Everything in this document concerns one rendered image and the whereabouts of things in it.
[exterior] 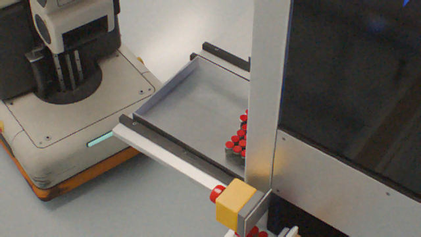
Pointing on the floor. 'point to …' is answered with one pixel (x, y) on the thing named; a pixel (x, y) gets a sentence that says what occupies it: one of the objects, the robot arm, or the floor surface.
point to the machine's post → (266, 95)
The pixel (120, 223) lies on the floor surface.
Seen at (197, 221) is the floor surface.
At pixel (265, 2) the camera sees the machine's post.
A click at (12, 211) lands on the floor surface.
